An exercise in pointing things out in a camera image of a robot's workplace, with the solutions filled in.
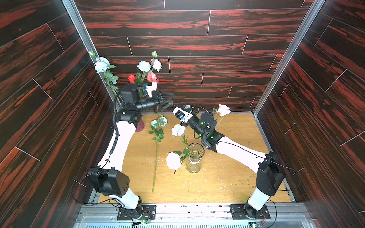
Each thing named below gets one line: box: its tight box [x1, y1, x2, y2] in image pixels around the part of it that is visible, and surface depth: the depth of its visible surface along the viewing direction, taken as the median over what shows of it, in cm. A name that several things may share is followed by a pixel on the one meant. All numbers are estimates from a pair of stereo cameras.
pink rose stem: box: [215, 103, 231, 121], surface depth 68 cm
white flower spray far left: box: [88, 50, 120, 95], surface depth 85 cm
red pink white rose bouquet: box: [127, 51, 162, 99], surface depth 84 cm
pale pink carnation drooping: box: [165, 152, 182, 175], surface depth 52 cm
